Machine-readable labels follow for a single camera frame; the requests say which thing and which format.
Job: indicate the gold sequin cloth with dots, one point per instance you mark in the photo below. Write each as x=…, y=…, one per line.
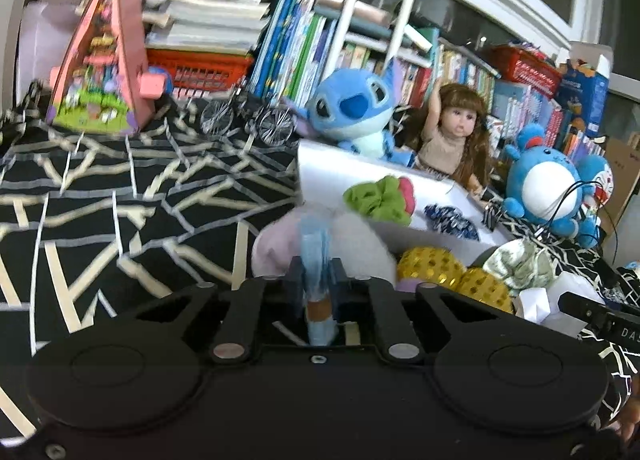
x=430, y=265

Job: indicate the pale green striped scrunchie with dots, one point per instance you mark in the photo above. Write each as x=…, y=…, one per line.
x=515, y=262

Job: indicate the tan paper roll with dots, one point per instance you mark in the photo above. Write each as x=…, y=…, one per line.
x=350, y=5

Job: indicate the pink miniature dollhouse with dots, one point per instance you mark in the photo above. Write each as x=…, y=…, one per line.
x=100, y=65

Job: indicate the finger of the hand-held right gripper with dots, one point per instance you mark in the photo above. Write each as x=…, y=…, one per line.
x=617, y=277
x=580, y=307

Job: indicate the white cardboard box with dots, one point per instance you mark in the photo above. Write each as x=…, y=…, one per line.
x=340, y=170

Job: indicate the blue cardboard box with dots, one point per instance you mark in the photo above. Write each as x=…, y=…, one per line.
x=582, y=95

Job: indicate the red plastic basket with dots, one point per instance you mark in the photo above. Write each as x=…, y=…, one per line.
x=530, y=70
x=200, y=73

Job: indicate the black binder clip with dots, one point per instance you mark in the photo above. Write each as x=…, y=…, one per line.
x=492, y=217

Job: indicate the purple cloth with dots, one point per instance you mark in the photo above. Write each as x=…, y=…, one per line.
x=420, y=285

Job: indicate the metal model bicycle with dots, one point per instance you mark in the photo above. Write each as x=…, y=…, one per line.
x=272, y=123

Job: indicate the white crumpled paper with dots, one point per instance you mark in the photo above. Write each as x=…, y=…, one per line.
x=550, y=300

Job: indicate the blue round badge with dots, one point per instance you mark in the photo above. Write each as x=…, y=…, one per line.
x=168, y=83

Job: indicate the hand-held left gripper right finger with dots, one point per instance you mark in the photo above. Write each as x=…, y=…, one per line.
x=336, y=285

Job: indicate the blue round mouse plush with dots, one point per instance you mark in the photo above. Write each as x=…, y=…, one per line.
x=540, y=190

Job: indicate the brown cardboard box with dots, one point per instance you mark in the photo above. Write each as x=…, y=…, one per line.
x=622, y=170

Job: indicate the blue alien plush toy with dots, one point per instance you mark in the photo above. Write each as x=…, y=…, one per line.
x=350, y=105

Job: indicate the white pipe frame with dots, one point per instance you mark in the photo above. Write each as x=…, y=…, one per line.
x=350, y=5

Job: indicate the stack of flat books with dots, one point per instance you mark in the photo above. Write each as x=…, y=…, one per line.
x=210, y=25

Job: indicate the brown-haired baby doll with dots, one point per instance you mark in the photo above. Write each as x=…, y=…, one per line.
x=450, y=145

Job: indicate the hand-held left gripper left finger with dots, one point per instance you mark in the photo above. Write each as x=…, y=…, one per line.
x=295, y=285

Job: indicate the navy patterned scrunchie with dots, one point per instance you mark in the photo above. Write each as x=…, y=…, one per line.
x=450, y=222

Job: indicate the white fluffy plush toy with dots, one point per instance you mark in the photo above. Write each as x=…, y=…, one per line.
x=360, y=245

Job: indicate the blue cat plush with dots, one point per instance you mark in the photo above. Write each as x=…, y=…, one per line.
x=600, y=175

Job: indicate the pink scrunchie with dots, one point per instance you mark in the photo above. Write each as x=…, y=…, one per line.
x=407, y=195

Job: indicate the row of upright books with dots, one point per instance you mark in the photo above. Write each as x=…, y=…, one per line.
x=295, y=50

